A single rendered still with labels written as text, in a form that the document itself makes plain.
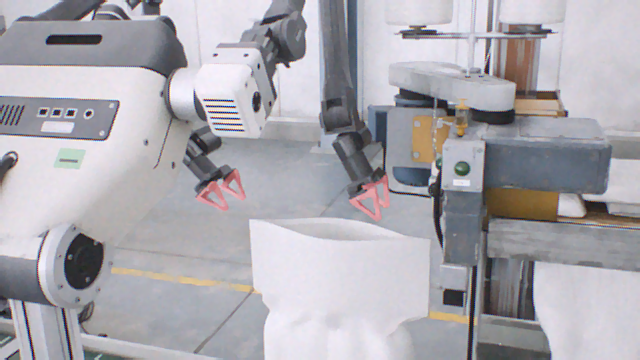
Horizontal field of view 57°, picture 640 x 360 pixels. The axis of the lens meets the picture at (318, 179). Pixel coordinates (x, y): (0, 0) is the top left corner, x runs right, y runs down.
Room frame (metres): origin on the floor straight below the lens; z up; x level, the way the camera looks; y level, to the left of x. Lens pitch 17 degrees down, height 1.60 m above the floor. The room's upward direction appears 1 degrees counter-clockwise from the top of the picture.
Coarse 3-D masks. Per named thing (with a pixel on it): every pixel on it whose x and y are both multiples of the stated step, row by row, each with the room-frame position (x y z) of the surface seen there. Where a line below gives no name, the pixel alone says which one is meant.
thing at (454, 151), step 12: (444, 144) 1.06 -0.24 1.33; (456, 144) 1.06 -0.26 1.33; (468, 144) 1.05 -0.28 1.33; (480, 144) 1.05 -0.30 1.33; (444, 156) 1.06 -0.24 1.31; (456, 156) 1.05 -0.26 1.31; (468, 156) 1.05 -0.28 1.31; (480, 156) 1.04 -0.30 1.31; (444, 168) 1.06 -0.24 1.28; (480, 168) 1.04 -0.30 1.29; (444, 180) 1.06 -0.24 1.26; (468, 180) 1.05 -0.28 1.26; (480, 180) 1.04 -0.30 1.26
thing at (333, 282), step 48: (288, 240) 1.35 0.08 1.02; (336, 240) 1.27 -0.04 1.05; (384, 240) 1.27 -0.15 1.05; (432, 240) 1.27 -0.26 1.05; (288, 288) 1.35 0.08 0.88; (336, 288) 1.27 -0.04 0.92; (384, 288) 1.27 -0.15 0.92; (288, 336) 1.31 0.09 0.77; (336, 336) 1.27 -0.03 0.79; (384, 336) 1.24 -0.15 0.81
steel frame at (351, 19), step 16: (352, 0) 6.46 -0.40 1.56; (352, 16) 6.46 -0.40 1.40; (320, 32) 6.15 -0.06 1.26; (352, 32) 6.46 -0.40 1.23; (320, 48) 6.16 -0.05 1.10; (352, 48) 6.46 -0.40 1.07; (320, 64) 6.16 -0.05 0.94; (352, 64) 6.46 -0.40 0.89; (320, 80) 6.16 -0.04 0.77; (352, 80) 6.46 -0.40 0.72; (320, 96) 6.16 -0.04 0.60; (320, 144) 6.30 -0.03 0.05
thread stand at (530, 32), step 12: (408, 36) 1.47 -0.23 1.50; (420, 36) 1.46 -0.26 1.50; (432, 36) 1.45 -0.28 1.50; (444, 36) 1.44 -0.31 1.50; (456, 36) 1.43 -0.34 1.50; (468, 36) 1.42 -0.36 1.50; (480, 36) 1.41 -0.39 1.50; (492, 36) 1.41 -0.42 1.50; (504, 36) 1.40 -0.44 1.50; (516, 36) 1.39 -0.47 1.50; (528, 36) 1.38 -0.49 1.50; (540, 36) 1.37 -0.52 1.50; (468, 60) 1.43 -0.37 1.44; (468, 72) 1.41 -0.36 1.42
